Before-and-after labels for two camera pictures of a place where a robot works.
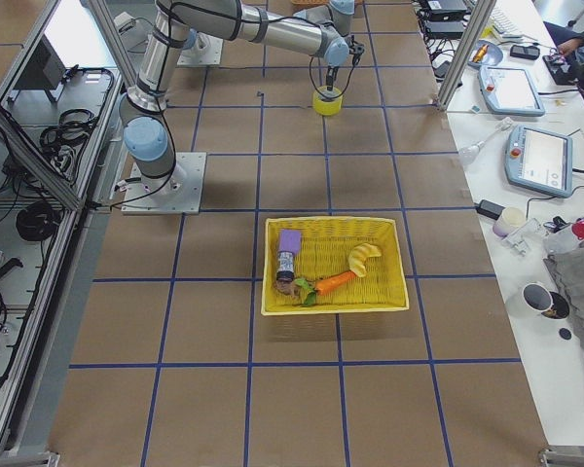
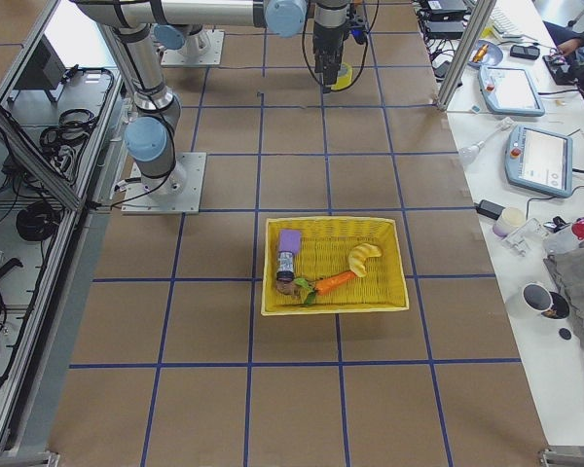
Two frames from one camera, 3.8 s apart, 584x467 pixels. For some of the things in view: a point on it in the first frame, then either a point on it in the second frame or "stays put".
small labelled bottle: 285,266 stays put
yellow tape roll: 324,108 → 345,81
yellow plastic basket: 325,247 stays put
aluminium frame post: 479,17 stays put
